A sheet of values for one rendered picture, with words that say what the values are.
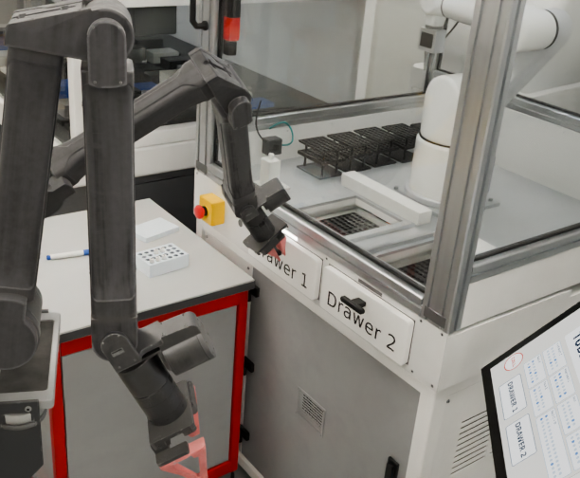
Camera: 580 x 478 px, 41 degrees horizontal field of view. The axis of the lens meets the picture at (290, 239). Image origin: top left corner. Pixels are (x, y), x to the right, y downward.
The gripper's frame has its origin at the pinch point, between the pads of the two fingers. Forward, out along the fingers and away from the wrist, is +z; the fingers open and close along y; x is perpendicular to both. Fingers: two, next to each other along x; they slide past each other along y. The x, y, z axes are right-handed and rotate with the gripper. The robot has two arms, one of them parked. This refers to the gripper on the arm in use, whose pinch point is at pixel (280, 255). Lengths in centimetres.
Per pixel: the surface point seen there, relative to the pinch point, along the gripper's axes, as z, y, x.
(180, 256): 1.1, -16.0, 27.8
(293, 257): 1.7, 1.9, -2.2
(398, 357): 6.4, -1.8, -41.5
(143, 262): -4.5, -24.2, 30.0
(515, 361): -11, 6, -72
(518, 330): 18, 22, -52
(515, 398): -14, -1, -78
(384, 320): 1.4, 1.9, -35.7
